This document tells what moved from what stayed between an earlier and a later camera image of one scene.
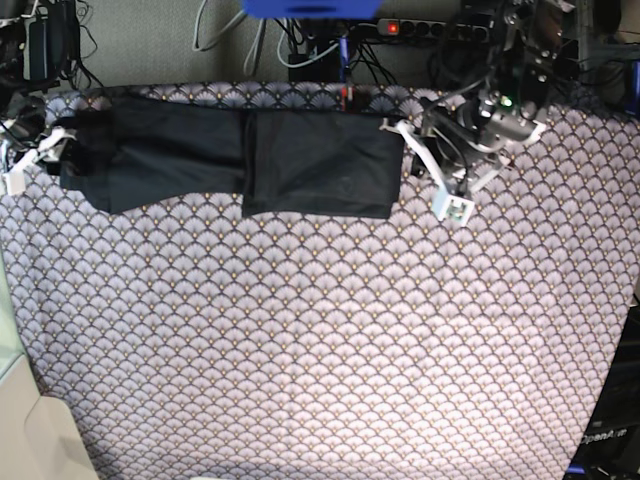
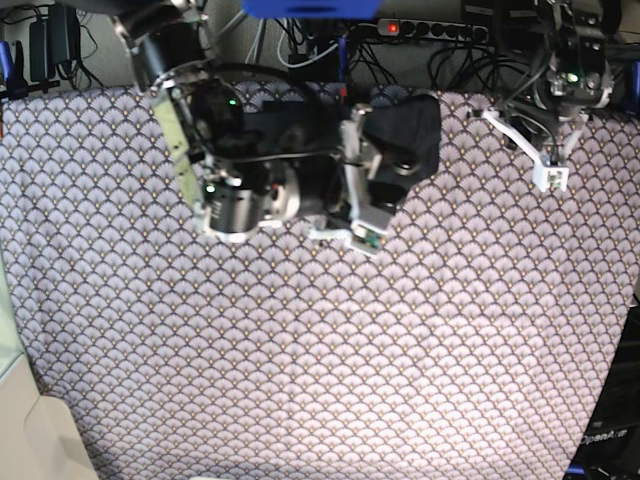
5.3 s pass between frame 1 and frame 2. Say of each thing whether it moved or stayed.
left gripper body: moved
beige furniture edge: stayed
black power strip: stayed
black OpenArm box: stayed
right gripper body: moved
